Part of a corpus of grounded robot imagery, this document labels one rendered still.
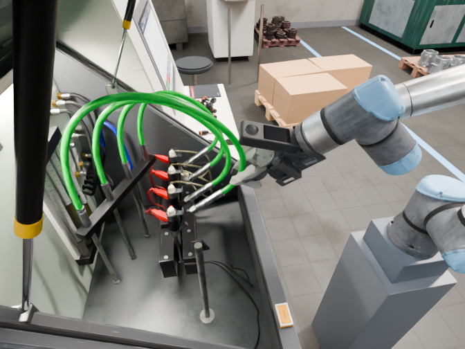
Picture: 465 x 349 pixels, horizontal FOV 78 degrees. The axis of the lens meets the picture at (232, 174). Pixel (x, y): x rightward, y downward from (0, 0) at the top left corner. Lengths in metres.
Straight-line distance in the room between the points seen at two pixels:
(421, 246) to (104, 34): 1.05
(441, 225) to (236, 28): 4.28
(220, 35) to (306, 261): 3.66
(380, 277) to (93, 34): 1.09
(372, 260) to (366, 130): 0.66
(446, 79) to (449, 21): 5.52
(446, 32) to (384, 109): 5.80
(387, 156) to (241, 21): 4.35
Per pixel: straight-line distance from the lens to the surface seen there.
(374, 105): 0.50
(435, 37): 6.18
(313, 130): 0.53
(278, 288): 0.79
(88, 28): 0.90
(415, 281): 1.12
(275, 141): 0.53
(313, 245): 2.09
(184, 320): 0.89
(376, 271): 1.08
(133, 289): 0.96
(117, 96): 0.55
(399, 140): 0.56
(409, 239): 1.01
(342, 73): 3.58
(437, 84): 0.70
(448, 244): 0.86
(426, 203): 0.92
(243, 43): 4.88
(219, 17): 4.73
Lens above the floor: 1.64
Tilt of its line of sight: 41 degrees down
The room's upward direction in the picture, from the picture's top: straight up
